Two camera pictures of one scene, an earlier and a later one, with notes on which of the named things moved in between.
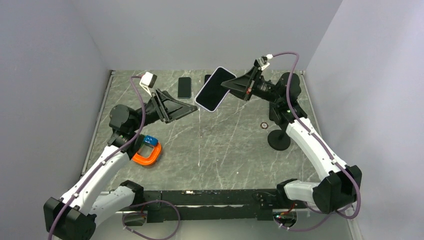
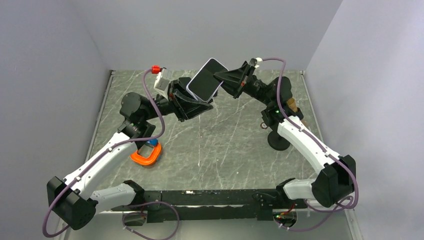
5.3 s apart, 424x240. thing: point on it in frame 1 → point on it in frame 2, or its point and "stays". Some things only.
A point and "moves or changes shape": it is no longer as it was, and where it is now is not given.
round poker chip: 264,125 stays
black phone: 212,93 moves or changes shape
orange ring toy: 151,159 stays
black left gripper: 159,99 → 184,107
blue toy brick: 151,140 stays
